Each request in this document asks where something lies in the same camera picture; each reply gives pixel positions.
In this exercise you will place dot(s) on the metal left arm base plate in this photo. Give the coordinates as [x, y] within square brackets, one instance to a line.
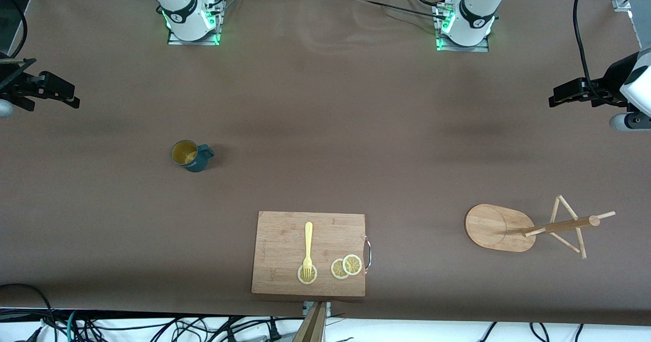
[480, 48]

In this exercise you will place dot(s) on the wooden post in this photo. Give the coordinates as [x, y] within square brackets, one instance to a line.
[311, 329]

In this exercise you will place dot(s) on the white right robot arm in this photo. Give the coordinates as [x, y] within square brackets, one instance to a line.
[178, 6]

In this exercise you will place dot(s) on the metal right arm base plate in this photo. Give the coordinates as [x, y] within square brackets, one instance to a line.
[175, 41]

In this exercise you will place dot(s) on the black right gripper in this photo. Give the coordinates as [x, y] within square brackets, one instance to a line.
[11, 81]

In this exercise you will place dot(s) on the bamboo cutting board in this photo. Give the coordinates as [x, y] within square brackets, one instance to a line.
[279, 250]

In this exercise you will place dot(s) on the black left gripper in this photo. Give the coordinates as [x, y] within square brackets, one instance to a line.
[612, 79]

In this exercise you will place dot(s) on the lemon slice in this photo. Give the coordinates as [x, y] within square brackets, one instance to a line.
[336, 269]
[313, 279]
[352, 264]

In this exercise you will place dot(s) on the teal ribbed mug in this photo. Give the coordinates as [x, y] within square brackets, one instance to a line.
[196, 163]

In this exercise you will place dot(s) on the metal bracket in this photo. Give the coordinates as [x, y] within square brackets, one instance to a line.
[306, 309]

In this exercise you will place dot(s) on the wooden mug rack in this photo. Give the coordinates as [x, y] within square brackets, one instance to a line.
[493, 227]

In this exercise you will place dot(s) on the yellow plastic fork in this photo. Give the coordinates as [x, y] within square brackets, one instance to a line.
[308, 240]

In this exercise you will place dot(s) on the brown table cover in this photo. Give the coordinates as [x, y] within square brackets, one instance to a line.
[325, 103]

